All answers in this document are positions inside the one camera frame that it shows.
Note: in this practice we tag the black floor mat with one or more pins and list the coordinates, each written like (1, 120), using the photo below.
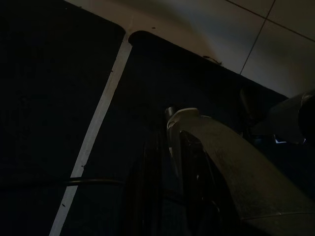
(49, 98)
(184, 81)

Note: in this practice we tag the robot right leg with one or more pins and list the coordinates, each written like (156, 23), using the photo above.
(288, 115)

